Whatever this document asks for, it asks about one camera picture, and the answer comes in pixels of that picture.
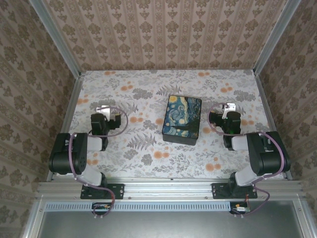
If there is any aluminium corner post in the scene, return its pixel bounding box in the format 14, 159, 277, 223
254, 0, 302, 75
29, 0, 83, 78

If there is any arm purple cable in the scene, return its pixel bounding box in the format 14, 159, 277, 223
207, 103, 285, 219
68, 106, 129, 219

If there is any floral patterned table cover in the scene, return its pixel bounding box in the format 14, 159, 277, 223
56, 70, 284, 179

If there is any aluminium table side rail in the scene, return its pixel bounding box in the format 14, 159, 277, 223
255, 71, 293, 180
47, 71, 86, 181

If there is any aluminium lower frame bar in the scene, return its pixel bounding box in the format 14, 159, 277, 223
21, 198, 47, 238
293, 199, 317, 238

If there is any grey slotted cable duct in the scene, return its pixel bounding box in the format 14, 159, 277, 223
45, 201, 231, 212

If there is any black box starry night lid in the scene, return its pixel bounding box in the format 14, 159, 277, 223
162, 95, 203, 146

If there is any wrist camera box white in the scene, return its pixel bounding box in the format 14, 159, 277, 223
96, 105, 111, 122
221, 102, 236, 119

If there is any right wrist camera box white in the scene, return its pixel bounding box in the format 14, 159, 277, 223
221, 102, 236, 119

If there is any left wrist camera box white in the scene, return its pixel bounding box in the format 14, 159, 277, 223
96, 105, 111, 122

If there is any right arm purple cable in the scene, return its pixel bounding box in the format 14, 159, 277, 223
207, 103, 285, 219

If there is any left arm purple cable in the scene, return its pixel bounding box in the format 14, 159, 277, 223
68, 106, 129, 219

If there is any aluminium front frame beam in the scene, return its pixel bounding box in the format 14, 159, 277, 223
37, 178, 304, 199

